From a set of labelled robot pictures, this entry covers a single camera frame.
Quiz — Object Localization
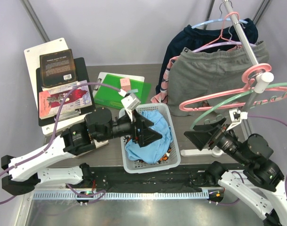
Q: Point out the orange camouflage shorts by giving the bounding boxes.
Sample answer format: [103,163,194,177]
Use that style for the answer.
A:
[123,136,172,164]

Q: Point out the thin pink hanger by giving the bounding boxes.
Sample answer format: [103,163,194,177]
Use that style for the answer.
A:
[169,12,240,64]

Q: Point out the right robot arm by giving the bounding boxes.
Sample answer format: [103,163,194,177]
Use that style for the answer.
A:
[184,119,287,226]

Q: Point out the white clothes rack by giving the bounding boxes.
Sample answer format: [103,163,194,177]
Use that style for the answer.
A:
[180,0,275,158]

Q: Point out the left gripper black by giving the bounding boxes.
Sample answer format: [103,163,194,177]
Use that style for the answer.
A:
[96,108,162,147]

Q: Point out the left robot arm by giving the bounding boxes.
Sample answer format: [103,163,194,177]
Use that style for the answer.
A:
[1,107,162,196]

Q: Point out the red pink comic book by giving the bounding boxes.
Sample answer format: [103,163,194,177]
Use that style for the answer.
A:
[38,80,93,120]

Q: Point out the light blue shorts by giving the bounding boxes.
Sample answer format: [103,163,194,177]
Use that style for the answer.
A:
[124,110,173,164]

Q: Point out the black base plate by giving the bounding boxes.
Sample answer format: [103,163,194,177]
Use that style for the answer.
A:
[72,165,222,193]

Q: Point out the navy blue shorts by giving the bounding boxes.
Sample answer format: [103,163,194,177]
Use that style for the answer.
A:
[155,18,258,94]

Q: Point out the black clipboard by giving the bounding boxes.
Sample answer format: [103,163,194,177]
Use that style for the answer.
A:
[36,57,96,127]

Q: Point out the perforated cable duct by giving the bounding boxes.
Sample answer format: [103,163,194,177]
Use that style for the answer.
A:
[32,190,209,200]

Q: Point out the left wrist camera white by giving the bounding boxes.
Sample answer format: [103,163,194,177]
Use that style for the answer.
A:
[121,93,141,122]

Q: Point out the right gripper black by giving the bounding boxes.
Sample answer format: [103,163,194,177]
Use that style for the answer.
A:
[183,117,249,164]

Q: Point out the pink cube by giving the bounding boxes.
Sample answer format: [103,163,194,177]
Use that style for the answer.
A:
[120,78,131,92]

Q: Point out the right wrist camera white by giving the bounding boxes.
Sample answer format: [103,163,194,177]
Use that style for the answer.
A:
[227,108,248,131]

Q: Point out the purple hanger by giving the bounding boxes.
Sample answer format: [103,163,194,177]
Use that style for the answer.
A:
[192,23,257,53]

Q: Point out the grey shorts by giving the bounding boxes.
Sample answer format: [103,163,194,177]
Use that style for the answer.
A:
[167,41,270,117]

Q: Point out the white plastic basket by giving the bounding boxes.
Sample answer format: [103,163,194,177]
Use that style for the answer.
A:
[120,103,181,174]

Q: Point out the light blue hanger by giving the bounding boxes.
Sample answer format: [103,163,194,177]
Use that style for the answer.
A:
[191,19,248,29]

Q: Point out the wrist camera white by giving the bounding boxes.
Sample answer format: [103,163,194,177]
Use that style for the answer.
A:
[121,93,141,122]
[227,108,248,131]

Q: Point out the pink plastic hanger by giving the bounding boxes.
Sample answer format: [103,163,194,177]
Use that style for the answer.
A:
[179,63,274,112]

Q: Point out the green plastic hanger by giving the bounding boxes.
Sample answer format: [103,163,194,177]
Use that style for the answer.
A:
[190,82,287,129]

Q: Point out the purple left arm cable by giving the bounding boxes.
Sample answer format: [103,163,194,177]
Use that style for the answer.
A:
[0,81,128,205]

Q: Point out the orange blue eraser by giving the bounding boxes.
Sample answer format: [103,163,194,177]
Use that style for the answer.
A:
[127,89,139,94]

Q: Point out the dark brown book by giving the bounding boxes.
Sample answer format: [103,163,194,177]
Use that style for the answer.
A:
[40,49,77,88]

